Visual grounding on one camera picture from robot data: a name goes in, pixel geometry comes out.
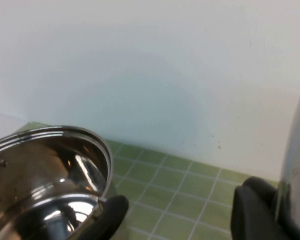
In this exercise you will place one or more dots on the green checked table mat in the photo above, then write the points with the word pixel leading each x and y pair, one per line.
pixel 177 200

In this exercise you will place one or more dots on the steel pot lid black knob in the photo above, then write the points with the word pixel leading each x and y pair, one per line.
pixel 297 150

